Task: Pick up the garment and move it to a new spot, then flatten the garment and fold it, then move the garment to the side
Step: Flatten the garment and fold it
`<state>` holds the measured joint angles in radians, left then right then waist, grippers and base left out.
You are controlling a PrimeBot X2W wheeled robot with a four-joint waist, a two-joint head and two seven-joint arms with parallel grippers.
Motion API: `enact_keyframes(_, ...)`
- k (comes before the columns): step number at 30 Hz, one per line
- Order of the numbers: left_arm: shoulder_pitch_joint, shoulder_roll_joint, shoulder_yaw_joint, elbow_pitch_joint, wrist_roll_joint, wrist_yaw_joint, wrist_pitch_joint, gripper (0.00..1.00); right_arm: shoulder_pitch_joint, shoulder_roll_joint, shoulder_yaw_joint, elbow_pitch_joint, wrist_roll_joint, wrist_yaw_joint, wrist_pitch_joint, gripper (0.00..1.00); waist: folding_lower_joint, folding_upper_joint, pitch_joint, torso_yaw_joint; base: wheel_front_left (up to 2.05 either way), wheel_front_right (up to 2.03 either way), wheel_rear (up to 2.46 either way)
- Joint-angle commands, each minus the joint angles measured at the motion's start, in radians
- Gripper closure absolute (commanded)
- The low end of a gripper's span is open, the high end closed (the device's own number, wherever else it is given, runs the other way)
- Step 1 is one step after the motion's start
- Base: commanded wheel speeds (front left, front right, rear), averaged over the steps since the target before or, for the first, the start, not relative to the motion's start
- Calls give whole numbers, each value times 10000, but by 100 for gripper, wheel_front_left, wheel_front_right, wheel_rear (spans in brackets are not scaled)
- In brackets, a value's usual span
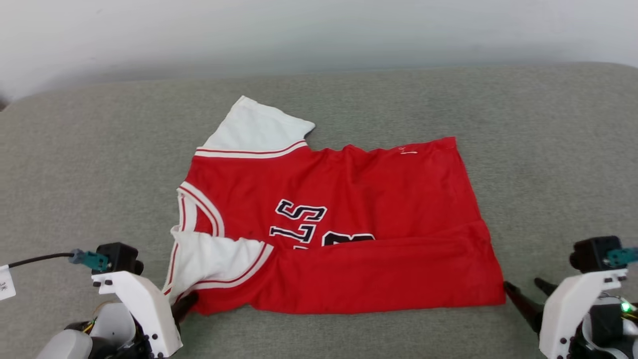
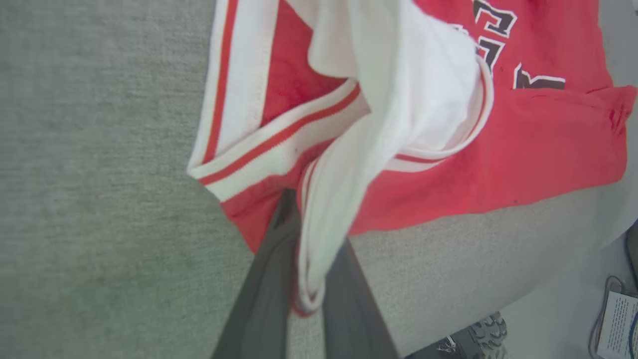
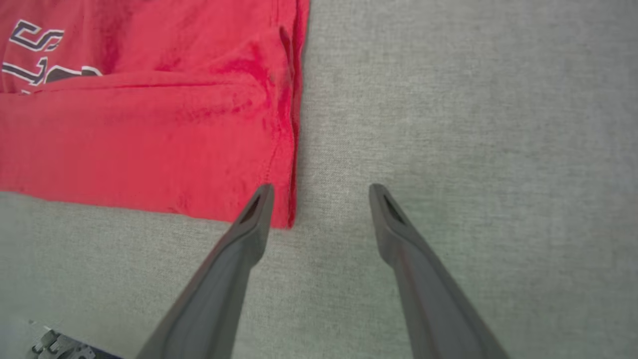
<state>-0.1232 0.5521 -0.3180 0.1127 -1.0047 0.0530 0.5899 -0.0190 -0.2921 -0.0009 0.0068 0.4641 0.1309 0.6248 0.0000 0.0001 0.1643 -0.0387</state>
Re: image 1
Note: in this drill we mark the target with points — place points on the grey fabric sofa seat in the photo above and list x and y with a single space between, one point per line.
99 174

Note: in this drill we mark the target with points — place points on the red basketball jersey white sleeves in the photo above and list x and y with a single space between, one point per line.
374 209

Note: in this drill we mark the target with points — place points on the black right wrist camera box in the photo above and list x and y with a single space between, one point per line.
590 254

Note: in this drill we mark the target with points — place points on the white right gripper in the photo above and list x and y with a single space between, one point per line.
573 309

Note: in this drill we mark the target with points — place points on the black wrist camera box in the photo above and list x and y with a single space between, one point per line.
590 254
119 257

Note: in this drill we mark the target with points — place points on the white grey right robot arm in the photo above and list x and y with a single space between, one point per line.
608 329

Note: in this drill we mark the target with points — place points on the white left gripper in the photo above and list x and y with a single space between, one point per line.
144 309

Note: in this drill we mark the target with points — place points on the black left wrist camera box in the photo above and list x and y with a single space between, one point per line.
119 257

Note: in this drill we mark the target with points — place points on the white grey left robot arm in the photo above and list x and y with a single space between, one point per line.
75 344

